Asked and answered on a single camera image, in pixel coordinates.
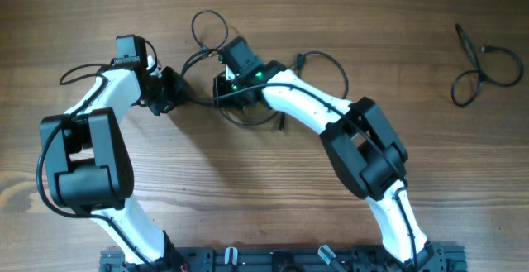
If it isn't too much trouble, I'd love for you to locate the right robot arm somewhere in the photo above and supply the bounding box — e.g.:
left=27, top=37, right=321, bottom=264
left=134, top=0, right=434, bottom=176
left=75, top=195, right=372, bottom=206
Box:
left=213, top=36, right=429, bottom=270

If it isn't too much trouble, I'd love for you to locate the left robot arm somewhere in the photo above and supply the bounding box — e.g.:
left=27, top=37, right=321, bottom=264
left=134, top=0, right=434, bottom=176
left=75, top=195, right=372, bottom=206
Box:
left=36, top=35, right=187, bottom=271

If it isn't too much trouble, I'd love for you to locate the left camera cable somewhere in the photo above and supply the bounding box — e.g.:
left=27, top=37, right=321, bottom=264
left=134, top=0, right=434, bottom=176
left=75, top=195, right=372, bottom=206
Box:
left=36, top=63, right=158, bottom=272

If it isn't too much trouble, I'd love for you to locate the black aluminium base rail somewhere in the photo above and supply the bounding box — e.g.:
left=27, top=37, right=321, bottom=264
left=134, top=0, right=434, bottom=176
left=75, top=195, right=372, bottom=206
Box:
left=98, top=245, right=468, bottom=272

